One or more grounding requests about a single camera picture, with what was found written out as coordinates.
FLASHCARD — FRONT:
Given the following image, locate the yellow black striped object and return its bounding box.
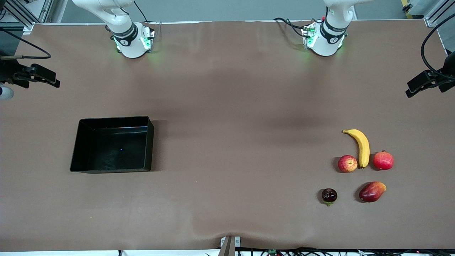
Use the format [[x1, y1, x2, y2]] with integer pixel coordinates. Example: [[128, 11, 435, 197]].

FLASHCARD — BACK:
[[401, 0, 414, 19]]

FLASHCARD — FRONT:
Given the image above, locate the yellow banana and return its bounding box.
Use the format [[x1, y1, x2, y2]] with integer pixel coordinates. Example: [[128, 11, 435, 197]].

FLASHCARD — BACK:
[[342, 129, 370, 169]]

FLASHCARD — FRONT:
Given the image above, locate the brown table mat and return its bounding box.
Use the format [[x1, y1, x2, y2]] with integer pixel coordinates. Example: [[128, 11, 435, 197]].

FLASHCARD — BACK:
[[0, 20, 455, 251]]

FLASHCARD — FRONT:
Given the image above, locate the black plastic box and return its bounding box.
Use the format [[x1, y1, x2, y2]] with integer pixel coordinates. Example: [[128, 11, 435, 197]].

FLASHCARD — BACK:
[[70, 116, 155, 174]]

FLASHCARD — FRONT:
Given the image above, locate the red pomegranate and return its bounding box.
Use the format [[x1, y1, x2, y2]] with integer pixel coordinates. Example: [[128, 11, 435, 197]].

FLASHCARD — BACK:
[[373, 150, 395, 171]]

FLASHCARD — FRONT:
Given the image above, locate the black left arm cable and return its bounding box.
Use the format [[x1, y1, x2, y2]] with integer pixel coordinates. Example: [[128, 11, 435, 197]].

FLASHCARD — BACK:
[[421, 14, 455, 77]]

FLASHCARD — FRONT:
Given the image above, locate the black base cable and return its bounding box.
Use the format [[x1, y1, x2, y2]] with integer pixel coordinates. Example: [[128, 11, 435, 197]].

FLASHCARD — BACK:
[[284, 20, 307, 38], [133, 0, 149, 23], [274, 17, 304, 29]]

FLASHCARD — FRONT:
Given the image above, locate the red yellow mango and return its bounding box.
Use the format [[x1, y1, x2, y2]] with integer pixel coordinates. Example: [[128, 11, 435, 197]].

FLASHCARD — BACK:
[[358, 181, 387, 203]]

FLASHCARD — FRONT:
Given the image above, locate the red yellow apple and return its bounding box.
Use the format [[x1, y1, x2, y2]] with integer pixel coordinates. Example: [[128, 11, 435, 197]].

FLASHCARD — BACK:
[[338, 155, 358, 173]]

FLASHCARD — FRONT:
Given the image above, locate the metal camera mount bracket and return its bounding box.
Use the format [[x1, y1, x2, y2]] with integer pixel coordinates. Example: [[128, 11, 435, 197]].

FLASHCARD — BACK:
[[220, 236, 241, 256]]

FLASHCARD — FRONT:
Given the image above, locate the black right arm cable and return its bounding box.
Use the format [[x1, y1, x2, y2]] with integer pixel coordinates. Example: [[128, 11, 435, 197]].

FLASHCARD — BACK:
[[0, 28, 52, 59]]

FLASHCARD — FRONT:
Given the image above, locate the dark purple mangosteen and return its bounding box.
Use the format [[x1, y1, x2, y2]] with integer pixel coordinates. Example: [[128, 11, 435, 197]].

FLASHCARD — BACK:
[[321, 188, 338, 207]]

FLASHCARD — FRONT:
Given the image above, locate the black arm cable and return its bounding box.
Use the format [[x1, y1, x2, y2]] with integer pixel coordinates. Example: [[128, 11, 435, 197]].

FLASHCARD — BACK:
[[421, 14, 455, 77], [0, 28, 52, 59]]

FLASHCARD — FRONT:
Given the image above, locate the aluminium frame profile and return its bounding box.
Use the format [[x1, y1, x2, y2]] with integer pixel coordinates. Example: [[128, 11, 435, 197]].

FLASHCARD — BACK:
[[425, 0, 455, 27], [0, 0, 54, 35]]

